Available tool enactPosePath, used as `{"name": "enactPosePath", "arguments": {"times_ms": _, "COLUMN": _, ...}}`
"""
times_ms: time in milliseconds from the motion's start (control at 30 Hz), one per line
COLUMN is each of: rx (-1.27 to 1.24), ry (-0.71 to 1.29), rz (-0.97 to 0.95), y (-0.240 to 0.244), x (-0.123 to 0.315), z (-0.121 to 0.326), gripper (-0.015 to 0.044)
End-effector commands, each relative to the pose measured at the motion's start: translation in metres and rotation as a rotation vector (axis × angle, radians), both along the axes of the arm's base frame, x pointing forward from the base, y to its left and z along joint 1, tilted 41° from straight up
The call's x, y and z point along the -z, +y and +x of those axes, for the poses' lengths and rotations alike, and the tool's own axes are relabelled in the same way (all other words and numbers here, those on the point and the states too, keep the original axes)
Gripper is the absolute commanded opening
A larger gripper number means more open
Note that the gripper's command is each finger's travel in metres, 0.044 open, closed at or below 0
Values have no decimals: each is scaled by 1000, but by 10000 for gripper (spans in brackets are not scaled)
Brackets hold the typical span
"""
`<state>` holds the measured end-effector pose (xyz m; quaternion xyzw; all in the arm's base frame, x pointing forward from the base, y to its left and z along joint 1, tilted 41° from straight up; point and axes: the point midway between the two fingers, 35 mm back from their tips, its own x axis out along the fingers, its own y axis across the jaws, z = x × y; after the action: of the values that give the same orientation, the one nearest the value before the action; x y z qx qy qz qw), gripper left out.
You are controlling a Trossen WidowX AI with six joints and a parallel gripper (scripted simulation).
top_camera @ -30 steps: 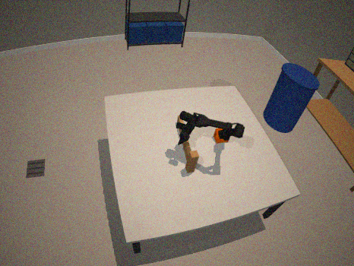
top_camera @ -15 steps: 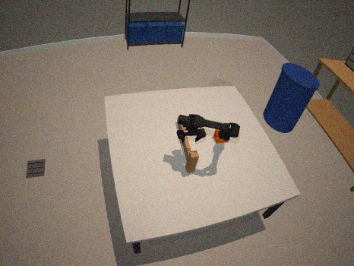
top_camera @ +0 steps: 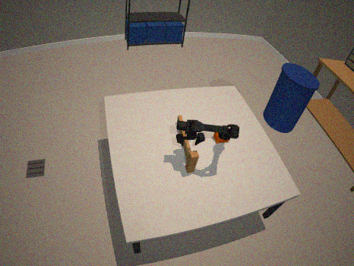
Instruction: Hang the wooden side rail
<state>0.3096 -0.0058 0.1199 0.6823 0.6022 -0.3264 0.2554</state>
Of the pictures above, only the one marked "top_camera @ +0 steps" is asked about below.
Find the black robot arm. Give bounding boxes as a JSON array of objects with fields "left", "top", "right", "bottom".
[{"left": 177, "top": 119, "right": 239, "bottom": 141}]

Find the brown wooden board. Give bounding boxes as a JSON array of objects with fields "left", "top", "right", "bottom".
[{"left": 177, "top": 116, "right": 191, "bottom": 160}]

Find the wooden post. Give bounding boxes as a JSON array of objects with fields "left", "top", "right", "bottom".
[{"left": 185, "top": 150, "right": 199, "bottom": 173}]

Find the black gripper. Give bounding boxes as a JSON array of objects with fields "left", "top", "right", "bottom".
[{"left": 176, "top": 132, "right": 205, "bottom": 146}]

